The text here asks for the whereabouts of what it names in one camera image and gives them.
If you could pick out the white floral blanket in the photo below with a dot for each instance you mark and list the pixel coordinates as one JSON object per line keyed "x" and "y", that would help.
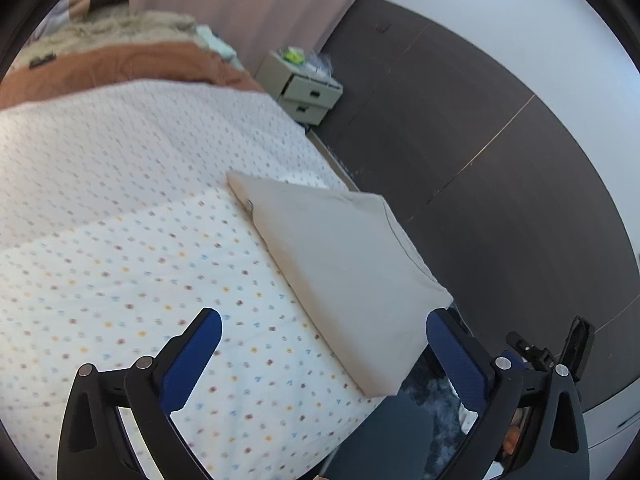
{"x": 125, "y": 260}

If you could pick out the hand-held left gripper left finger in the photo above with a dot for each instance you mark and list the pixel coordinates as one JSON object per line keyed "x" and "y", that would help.
{"x": 192, "y": 360}

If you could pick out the pink curtain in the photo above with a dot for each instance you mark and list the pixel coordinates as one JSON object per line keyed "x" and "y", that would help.
{"x": 250, "y": 5}

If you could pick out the clear plastic bag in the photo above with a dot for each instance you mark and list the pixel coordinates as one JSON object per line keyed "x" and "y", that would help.
{"x": 319, "y": 65}

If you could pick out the beige fuzzy blanket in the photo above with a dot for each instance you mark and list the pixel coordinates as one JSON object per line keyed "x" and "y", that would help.
{"x": 125, "y": 30}

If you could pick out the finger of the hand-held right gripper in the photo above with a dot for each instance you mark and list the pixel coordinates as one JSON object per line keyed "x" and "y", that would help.
{"x": 532, "y": 357}

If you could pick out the pale green cloth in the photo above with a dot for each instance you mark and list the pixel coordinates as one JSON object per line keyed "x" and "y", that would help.
{"x": 215, "y": 42}

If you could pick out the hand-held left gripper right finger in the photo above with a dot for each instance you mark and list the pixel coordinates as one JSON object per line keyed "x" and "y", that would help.
{"x": 457, "y": 360}

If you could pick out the small black object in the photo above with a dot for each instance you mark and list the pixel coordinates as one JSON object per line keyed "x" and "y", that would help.
{"x": 41, "y": 60}

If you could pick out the white nightstand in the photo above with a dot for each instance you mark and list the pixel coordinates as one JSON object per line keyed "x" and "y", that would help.
{"x": 305, "y": 92}

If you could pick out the green item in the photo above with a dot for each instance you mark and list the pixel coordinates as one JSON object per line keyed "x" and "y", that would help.
{"x": 294, "y": 55}

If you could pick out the beige jacket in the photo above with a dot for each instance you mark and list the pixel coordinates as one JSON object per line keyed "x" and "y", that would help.
{"x": 340, "y": 270}

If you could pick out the orange duvet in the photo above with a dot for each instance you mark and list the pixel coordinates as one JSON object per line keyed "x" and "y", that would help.
{"x": 125, "y": 65}

